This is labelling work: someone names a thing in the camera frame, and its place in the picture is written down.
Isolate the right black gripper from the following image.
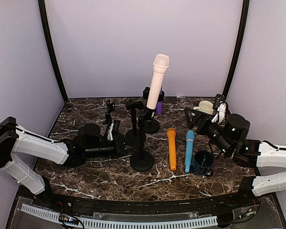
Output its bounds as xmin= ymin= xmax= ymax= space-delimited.
xmin=185 ymin=107 xmax=233 ymax=156

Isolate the black stand of orange microphone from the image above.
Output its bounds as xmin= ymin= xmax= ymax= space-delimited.
xmin=125 ymin=100 xmax=144 ymax=146

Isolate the black stand of pink microphone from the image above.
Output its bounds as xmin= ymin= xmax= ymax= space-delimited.
xmin=130 ymin=107 xmax=154 ymax=172

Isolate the blue microphone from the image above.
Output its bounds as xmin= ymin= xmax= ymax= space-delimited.
xmin=184 ymin=130 xmax=195 ymax=173

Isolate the orange microphone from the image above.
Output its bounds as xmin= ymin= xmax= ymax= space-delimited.
xmin=166 ymin=128 xmax=177 ymax=171

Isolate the black stand of blue microphone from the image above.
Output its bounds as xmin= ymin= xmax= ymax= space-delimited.
xmin=105 ymin=100 xmax=115 ymax=125

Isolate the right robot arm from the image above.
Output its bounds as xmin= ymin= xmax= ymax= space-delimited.
xmin=184 ymin=108 xmax=286 ymax=207

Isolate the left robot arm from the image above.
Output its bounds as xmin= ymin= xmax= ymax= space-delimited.
xmin=0 ymin=117 xmax=139 ymax=208

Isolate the black stand of purple microphone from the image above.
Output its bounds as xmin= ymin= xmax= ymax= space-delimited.
xmin=143 ymin=87 xmax=165 ymax=134

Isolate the purple microphone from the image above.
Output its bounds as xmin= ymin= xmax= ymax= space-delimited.
xmin=156 ymin=90 xmax=163 ymax=115

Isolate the pink microphone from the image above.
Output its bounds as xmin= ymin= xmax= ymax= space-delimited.
xmin=146 ymin=54 xmax=170 ymax=110

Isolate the white ribbed mug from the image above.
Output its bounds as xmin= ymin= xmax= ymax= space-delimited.
xmin=193 ymin=100 xmax=214 ymax=115

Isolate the dark blue mug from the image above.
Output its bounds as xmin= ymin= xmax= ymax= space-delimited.
xmin=192 ymin=150 xmax=214 ymax=177

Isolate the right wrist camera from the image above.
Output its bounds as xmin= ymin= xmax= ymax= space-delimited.
xmin=211 ymin=94 xmax=228 ymax=124

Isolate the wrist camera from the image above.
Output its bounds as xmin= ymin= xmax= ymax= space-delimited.
xmin=105 ymin=120 xmax=121 ymax=141
xmin=211 ymin=94 xmax=228 ymax=124

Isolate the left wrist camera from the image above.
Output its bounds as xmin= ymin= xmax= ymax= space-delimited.
xmin=105 ymin=120 xmax=121 ymax=141

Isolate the black front rail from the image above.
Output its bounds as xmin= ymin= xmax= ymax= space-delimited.
xmin=33 ymin=193 xmax=260 ymax=216

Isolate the white slotted cable duct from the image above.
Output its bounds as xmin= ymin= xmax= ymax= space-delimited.
xmin=20 ymin=204 xmax=218 ymax=229

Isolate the right black frame post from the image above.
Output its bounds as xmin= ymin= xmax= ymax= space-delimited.
xmin=223 ymin=0 xmax=250 ymax=99

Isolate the black frame post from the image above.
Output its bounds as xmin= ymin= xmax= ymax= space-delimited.
xmin=223 ymin=0 xmax=250 ymax=99
xmin=38 ymin=0 xmax=69 ymax=103

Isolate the left black frame post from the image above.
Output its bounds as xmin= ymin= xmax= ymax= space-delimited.
xmin=38 ymin=0 xmax=69 ymax=103

